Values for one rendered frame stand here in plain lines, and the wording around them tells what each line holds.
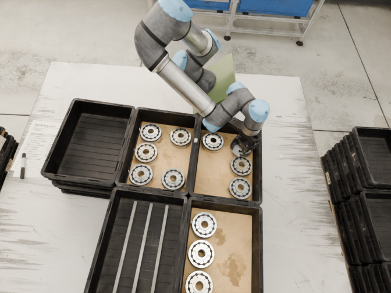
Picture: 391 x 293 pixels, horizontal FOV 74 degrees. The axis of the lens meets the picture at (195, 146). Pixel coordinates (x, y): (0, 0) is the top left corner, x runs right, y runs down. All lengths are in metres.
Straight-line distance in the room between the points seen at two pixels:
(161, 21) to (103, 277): 0.93
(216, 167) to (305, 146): 0.59
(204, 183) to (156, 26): 0.67
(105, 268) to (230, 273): 0.47
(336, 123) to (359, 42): 1.32
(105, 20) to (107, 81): 1.73
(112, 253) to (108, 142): 0.50
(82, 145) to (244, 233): 0.83
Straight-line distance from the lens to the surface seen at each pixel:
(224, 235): 1.14
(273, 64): 3.02
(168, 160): 1.22
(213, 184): 1.19
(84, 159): 1.29
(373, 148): 2.12
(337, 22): 3.95
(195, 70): 1.35
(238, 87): 1.03
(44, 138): 1.58
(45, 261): 1.35
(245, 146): 1.12
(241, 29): 3.09
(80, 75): 1.79
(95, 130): 1.36
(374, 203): 2.07
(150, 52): 0.96
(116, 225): 1.15
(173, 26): 0.94
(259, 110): 0.96
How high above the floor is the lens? 1.93
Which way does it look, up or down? 61 degrees down
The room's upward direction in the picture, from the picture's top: 9 degrees clockwise
